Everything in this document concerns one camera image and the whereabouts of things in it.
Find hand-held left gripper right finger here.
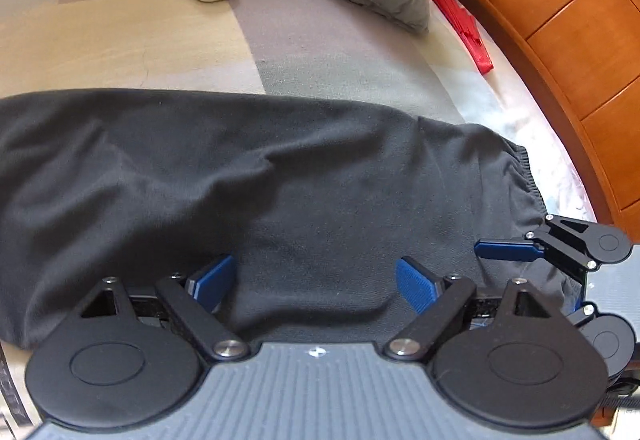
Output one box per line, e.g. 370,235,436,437
385,256,553,362

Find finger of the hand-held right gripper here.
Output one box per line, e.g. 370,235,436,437
474,215,601,271
567,305,598,327

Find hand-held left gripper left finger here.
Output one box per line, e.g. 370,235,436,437
80,254,251,362

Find dark grey pants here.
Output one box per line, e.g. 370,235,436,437
0,88,583,351

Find red folding fan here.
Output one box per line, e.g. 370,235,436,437
427,0,495,75

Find wooden headboard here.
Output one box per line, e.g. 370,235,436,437
445,0,640,241

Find bed with checked sheet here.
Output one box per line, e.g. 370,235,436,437
0,0,601,440

